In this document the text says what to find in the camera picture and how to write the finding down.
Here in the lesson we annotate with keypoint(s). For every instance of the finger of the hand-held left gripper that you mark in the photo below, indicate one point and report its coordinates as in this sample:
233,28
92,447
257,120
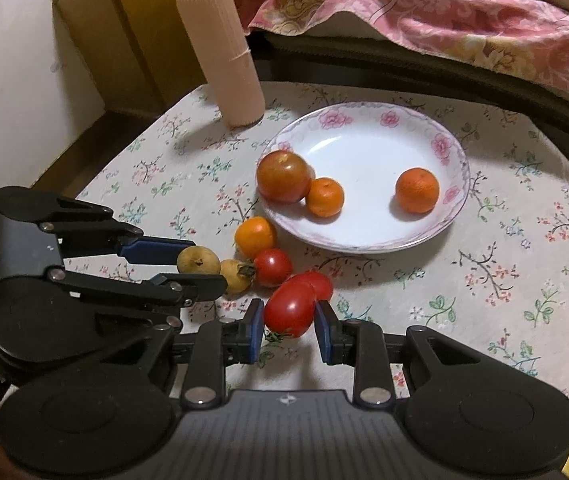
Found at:
194,287
154,252

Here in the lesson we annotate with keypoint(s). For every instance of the pink ribbed cylinder container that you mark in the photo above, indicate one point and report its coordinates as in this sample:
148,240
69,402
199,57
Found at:
224,55

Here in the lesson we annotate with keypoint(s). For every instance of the red cherry tomato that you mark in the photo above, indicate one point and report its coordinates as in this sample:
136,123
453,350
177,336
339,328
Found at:
289,312
273,266
322,282

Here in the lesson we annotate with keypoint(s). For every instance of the pink floral quilt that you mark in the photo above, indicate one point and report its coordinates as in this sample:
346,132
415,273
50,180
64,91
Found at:
439,10

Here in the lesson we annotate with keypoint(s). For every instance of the dark bed frame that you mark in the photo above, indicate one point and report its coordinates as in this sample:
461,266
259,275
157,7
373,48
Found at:
414,65

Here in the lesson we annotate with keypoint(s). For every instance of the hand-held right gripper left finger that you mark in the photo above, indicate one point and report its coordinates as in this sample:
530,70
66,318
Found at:
254,332

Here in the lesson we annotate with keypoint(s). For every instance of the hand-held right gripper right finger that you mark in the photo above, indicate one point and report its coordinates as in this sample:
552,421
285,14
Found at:
325,332

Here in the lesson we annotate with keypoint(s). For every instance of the wooden cabinet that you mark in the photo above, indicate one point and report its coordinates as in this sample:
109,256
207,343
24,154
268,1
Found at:
129,25

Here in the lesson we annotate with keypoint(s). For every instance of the white floral rimmed plate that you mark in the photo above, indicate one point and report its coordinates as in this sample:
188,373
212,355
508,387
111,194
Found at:
364,160

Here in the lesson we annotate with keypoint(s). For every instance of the brown longan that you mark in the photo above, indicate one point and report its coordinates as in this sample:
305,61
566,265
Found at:
237,277
197,260

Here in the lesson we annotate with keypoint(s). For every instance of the large red tomato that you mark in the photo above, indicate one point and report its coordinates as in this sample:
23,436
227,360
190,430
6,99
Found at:
284,176

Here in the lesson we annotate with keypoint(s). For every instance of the floral printed tablecloth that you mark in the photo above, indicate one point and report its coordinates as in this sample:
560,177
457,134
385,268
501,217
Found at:
489,210

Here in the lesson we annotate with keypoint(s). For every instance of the orange tangerine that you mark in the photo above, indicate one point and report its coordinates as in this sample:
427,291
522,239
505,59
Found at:
255,236
324,197
417,190

